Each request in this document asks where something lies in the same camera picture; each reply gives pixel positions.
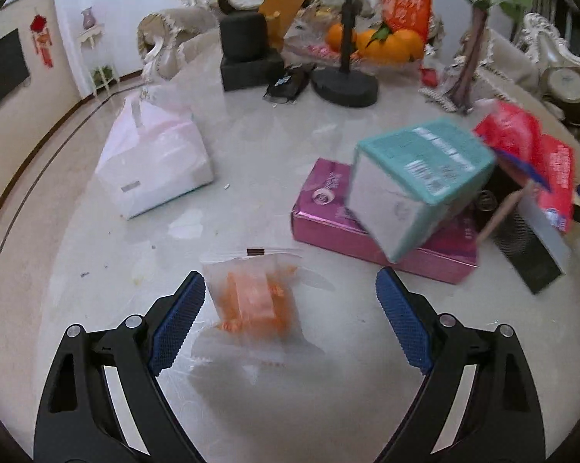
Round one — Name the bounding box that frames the white side stand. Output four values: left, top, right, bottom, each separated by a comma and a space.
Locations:
78, 26, 119, 97

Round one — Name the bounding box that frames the flat black box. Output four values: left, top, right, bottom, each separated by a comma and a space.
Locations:
221, 48, 283, 92

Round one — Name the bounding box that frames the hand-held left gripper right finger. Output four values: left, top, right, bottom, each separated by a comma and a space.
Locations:
375, 266, 547, 463

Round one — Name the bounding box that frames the wooden stick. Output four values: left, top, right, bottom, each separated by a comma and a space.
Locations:
475, 188, 527, 244

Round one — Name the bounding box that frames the black cardboard box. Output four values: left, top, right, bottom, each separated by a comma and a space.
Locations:
483, 174, 573, 295

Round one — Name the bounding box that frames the red plastic packet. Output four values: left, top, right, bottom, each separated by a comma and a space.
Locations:
473, 101, 576, 233

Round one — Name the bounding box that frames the orange fruit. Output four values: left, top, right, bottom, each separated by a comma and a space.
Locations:
355, 30, 382, 59
377, 29, 424, 63
325, 24, 357, 53

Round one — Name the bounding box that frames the translucent white plastic bag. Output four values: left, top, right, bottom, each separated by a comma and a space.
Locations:
94, 82, 216, 220

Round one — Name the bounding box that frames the teal cardboard box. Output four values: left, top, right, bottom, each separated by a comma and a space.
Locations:
344, 118, 497, 265

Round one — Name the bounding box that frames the black phone tripod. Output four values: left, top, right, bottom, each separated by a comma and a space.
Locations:
311, 0, 380, 108

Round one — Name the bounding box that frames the artificial flower in vase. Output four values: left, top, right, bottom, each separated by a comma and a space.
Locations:
446, 0, 536, 115

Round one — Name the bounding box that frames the red snack bag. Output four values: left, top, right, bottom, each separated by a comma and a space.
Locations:
375, 0, 433, 42

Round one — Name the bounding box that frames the magenta cardboard box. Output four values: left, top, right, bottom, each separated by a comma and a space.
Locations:
291, 157, 481, 284

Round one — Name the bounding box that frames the wall-mounted black television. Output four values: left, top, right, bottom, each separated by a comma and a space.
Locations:
0, 28, 31, 117

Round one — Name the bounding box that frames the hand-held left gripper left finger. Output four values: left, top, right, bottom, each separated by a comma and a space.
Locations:
34, 270, 208, 463

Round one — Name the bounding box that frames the red knot wall decoration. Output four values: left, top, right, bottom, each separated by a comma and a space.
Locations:
29, 14, 54, 69

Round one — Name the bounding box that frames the orange snack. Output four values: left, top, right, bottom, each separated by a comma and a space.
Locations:
191, 247, 329, 372

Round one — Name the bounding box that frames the black snack packet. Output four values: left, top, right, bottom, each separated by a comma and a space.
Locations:
263, 64, 315, 104

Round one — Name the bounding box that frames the ornate cream sofa with fringe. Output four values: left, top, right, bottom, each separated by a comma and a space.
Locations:
478, 10, 580, 155

